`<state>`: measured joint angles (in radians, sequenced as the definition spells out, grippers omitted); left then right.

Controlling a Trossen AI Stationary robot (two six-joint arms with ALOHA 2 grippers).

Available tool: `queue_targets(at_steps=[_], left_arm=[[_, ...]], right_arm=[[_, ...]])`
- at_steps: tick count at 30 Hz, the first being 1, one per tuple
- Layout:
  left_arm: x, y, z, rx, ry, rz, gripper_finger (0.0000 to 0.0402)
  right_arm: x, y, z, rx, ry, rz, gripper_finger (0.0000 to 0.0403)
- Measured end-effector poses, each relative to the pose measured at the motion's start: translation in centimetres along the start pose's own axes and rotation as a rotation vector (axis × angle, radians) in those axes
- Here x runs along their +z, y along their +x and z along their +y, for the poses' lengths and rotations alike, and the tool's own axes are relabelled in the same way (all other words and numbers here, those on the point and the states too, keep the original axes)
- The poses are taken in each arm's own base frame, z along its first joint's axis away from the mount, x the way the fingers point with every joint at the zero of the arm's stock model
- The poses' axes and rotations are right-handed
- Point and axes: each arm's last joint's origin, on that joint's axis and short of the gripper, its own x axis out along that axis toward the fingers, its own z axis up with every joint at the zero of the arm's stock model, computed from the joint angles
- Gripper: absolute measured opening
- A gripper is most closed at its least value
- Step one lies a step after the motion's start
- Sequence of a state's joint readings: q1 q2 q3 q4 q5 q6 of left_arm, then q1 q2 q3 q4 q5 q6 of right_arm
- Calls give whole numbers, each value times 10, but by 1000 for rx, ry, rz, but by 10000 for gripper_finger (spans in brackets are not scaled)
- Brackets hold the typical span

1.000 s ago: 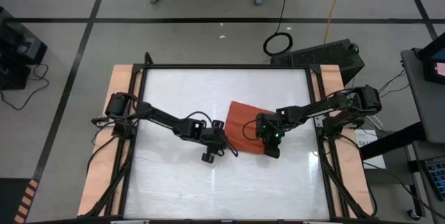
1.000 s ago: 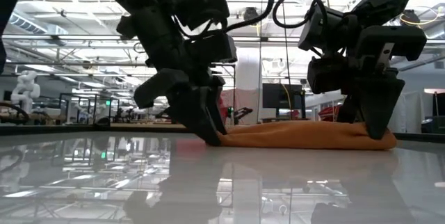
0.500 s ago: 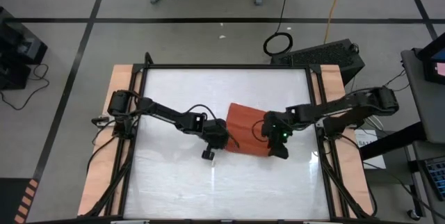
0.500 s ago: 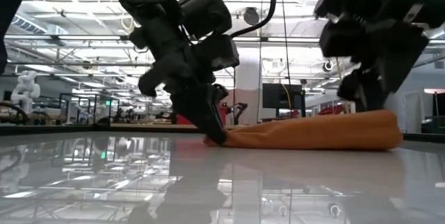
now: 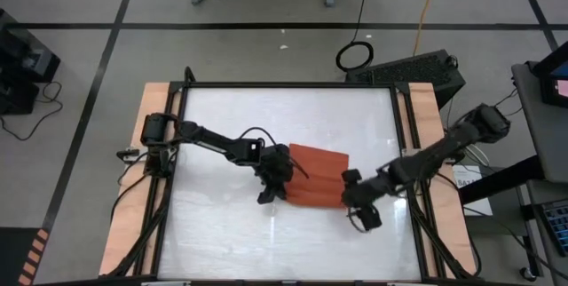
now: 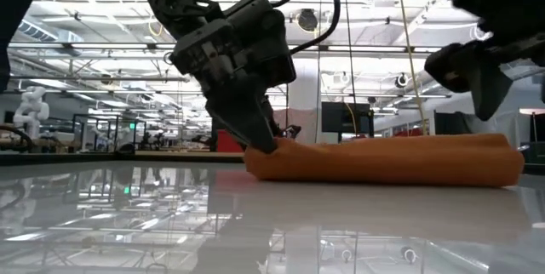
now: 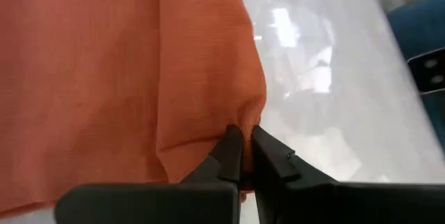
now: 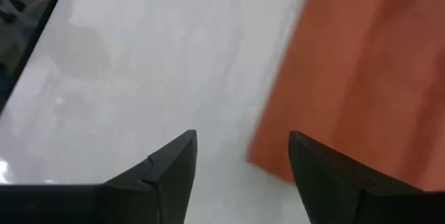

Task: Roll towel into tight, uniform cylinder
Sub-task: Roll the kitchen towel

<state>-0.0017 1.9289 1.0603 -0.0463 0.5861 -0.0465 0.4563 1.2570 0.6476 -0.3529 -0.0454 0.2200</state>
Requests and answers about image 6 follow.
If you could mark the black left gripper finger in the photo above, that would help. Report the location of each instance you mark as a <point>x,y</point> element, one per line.
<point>272,116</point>
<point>242,112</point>

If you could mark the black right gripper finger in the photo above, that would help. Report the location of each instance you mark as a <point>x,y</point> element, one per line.
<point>481,78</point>

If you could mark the orange towel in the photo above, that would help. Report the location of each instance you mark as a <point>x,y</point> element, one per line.
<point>383,163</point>

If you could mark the red plastic bin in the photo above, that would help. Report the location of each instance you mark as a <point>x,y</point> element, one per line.
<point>227,144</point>

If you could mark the white building column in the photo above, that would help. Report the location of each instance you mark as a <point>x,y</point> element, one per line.
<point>306,91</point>

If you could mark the black partition panel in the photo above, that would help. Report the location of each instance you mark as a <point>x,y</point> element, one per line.
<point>447,123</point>

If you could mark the black monitor on stand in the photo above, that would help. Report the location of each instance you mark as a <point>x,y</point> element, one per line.
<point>340,116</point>

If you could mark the long ceiling light bar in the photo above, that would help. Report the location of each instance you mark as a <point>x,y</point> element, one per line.
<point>362,48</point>

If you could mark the white humanoid robot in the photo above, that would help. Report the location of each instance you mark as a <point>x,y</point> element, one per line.
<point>32,108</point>

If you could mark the black curved hoop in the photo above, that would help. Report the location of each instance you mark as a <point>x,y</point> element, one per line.
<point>25,135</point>

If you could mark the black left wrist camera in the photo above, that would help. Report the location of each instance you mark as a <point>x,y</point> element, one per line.
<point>279,65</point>

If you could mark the red metal frame object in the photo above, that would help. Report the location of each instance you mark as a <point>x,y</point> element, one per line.
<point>415,133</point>

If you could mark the black metal frame booth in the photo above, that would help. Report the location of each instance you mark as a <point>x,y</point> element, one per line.
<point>73,116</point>

